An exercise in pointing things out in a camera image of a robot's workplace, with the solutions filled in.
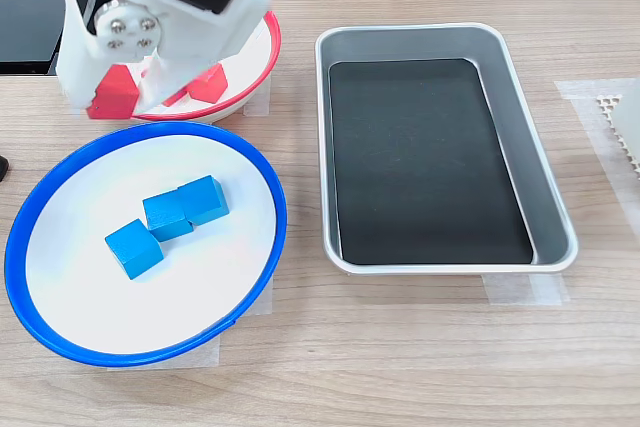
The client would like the black flat panel device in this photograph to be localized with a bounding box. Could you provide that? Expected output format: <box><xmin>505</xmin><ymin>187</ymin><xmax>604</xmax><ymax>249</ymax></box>
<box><xmin>0</xmin><ymin>0</ymin><xmax>67</xmax><ymax>77</ymax></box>

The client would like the red-rimmed white plate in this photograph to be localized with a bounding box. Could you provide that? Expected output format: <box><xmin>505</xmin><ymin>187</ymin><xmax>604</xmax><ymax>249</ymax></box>
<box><xmin>130</xmin><ymin>9</ymin><xmax>283</xmax><ymax>124</ymax></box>

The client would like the blue cube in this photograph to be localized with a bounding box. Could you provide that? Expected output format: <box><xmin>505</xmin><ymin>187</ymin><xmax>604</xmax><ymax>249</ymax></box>
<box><xmin>142</xmin><ymin>190</ymin><xmax>195</xmax><ymax>243</ymax></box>
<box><xmin>177</xmin><ymin>174</ymin><xmax>231</xmax><ymax>227</ymax></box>
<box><xmin>104</xmin><ymin>218</ymin><xmax>165</xmax><ymax>281</ymax></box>

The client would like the blue-rimmed white plate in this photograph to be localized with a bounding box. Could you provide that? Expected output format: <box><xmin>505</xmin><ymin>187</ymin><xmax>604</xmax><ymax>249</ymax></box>
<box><xmin>3</xmin><ymin>120</ymin><xmax>289</xmax><ymax>368</ymax></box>

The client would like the black tray mat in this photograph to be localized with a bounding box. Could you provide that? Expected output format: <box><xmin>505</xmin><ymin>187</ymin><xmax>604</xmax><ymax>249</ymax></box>
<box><xmin>328</xmin><ymin>57</ymin><xmax>535</xmax><ymax>266</ymax></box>

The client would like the steel tray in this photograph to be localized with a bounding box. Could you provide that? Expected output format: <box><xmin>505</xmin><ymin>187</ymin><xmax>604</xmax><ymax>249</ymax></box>
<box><xmin>314</xmin><ymin>22</ymin><xmax>580</xmax><ymax>277</ymax></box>

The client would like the pale perforated plate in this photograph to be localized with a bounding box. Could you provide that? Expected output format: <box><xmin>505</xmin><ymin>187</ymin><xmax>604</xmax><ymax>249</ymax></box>
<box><xmin>594</xmin><ymin>92</ymin><xmax>640</xmax><ymax>180</ymax></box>

